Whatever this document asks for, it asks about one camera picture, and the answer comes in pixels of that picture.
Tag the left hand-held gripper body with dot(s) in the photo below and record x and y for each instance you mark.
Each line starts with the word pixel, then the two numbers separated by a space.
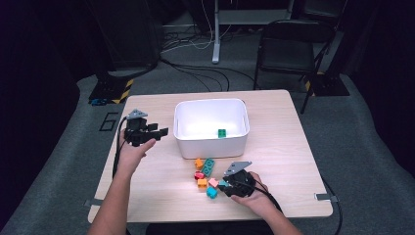
pixel 136 132

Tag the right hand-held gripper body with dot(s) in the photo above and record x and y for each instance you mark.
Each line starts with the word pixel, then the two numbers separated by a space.
pixel 241 184

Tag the dark teal toy block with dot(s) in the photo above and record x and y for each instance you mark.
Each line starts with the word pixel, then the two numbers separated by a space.
pixel 206 170
pixel 210 162

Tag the white plastic bin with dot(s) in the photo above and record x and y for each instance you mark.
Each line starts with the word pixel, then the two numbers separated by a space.
pixel 195 143

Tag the green toy block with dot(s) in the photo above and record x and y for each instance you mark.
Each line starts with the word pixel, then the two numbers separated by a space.
pixel 221 133

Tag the person's right hand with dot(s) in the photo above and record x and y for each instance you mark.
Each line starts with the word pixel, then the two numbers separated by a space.
pixel 256 202

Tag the person's left hand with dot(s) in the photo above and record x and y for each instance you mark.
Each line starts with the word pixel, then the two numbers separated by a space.
pixel 132 158

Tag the orange toy block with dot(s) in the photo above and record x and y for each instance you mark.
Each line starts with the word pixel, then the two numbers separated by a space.
pixel 202 182
pixel 198 163

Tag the red toy block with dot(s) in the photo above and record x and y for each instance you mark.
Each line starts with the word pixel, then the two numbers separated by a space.
pixel 199 175

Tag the person's dark clothing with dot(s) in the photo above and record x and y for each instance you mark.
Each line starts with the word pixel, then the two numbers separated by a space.
pixel 212 230

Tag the black stand base striped tape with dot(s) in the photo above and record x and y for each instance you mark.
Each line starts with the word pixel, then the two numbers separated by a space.
pixel 329 85
pixel 107 89

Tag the grey tape strip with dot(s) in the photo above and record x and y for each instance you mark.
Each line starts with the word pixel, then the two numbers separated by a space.
pixel 325 197
pixel 94 202

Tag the dark cabinet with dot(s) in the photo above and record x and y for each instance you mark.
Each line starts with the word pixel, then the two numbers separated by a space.
pixel 130 32

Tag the dark curtain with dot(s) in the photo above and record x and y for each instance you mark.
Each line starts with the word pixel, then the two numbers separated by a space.
pixel 32 98
pixel 385 81

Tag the black folding chair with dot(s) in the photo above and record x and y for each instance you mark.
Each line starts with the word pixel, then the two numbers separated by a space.
pixel 284 55

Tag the white desk frame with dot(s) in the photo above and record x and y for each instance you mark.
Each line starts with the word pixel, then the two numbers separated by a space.
pixel 216 32

